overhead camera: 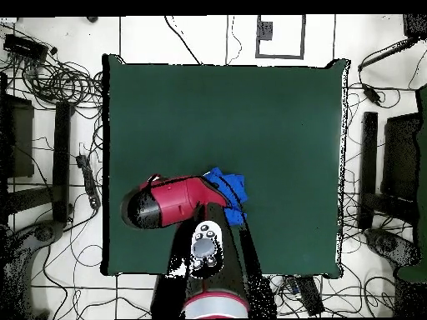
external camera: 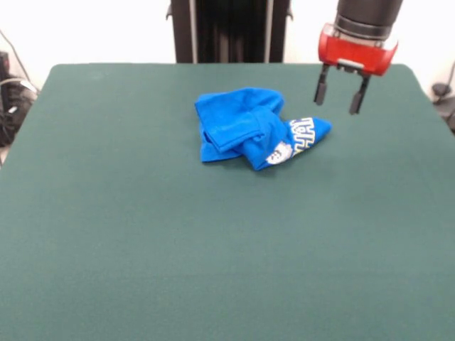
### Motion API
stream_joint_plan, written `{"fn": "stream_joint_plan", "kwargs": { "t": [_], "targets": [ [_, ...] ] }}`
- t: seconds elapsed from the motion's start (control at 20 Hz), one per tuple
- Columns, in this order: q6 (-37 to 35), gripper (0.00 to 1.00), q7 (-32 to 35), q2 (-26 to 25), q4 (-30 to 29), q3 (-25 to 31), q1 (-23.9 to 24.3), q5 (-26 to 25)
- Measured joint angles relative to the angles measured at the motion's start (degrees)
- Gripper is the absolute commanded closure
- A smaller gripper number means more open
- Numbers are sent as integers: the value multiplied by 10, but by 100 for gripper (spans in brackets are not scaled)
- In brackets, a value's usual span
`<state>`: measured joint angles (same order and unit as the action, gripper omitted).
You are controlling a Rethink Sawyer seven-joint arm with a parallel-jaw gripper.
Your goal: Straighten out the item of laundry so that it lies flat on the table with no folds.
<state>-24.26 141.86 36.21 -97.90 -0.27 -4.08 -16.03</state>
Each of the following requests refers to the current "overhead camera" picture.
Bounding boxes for blue printed t-shirt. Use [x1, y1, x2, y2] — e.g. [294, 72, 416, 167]
[202, 167, 249, 227]

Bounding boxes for black flat panel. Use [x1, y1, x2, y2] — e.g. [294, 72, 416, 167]
[0, 94, 35, 179]
[380, 112, 422, 202]

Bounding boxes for dark green table cloth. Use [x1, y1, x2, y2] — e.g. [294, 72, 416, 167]
[101, 52, 350, 280]

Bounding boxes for black power strip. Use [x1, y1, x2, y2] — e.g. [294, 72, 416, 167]
[284, 276, 325, 317]
[75, 153, 102, 210]

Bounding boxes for black stand bar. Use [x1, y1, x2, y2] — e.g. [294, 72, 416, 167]
[357, 111, 379, 230]
[51, 100, 75, 223]

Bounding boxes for dark grey square patch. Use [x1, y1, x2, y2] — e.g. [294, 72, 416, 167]
[257, 20, 274, 42]

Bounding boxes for grey chair base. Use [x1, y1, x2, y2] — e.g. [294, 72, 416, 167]
[364, 227, 419, 268]
[33, 219, 65, 243]

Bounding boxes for black power adapter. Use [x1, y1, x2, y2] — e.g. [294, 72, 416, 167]
[361, 82, 382, 105]

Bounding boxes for black rod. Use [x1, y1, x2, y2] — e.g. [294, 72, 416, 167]
[357, 37, 418, 73]

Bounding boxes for black box device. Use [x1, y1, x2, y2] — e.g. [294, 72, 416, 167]
[3, 32, 50, 62]

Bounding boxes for black speckled box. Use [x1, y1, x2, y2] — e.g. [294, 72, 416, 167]
[402, 13, 427, 39]

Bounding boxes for grey square floor frame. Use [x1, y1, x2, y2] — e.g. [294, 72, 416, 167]
[254, 13, 306, 61]

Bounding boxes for coiled black cables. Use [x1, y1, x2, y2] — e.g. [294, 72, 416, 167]
[19, 59, 104, 109]

